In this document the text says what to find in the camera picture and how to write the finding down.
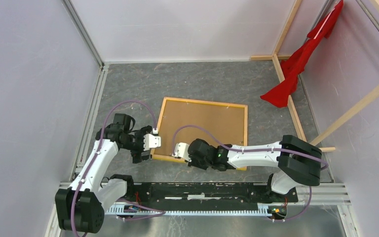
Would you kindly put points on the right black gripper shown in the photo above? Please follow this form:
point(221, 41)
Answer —
point(193, 162)

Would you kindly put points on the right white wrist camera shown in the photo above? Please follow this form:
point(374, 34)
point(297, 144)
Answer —
point(181, 151)

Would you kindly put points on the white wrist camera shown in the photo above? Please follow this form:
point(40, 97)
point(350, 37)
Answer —
point(181, 151)
point(151, 140)

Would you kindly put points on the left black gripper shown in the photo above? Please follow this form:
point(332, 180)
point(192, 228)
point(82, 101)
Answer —
point(136, 155)

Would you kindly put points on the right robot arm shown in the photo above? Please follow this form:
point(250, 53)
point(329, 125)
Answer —
point(299, 162)

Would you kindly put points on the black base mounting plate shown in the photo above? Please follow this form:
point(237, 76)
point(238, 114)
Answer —
point(210, 196)

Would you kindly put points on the red cloth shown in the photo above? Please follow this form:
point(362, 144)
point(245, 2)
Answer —
point(295, 64)

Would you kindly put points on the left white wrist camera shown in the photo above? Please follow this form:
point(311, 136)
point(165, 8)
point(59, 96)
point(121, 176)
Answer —
point(151, 140)

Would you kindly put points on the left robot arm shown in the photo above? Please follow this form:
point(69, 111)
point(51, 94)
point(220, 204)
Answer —
point(82, 206)

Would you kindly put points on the aluminium rail frame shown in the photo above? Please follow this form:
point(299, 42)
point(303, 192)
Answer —
point(218, 102)

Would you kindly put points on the yellow wooden picture frame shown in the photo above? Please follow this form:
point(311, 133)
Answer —
point(245, 130)

